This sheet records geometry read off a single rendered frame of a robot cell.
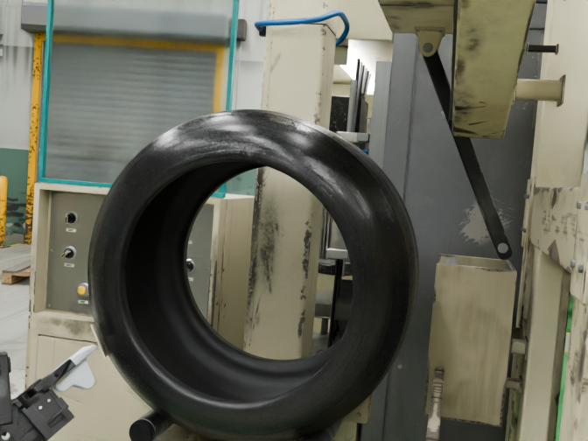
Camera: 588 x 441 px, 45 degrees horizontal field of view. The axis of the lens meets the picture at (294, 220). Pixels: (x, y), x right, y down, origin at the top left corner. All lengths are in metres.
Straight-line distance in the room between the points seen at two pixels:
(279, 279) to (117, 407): 0.75
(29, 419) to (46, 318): 0.93
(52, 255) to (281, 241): 0.85
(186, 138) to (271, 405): 0.44
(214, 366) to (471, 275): 0.53
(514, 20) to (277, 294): 0.78
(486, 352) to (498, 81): 0.52
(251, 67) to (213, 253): 8.53
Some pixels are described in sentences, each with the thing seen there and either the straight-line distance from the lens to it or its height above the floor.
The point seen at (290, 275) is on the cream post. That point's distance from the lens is 1.48.
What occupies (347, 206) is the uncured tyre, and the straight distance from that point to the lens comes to 1.07.
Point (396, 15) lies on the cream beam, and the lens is 1.30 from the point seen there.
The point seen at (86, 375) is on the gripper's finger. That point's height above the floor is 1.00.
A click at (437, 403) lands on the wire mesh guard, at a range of 1.18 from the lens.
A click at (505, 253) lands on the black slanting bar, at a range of 1.37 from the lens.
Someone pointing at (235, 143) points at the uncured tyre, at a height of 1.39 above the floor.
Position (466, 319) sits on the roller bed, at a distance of 1.38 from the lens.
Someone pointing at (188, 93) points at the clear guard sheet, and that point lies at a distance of 1.92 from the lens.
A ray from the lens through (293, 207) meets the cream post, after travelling 1.47.
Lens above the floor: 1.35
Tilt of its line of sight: 4 degrees down
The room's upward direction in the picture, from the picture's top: 4 degrees clockwise
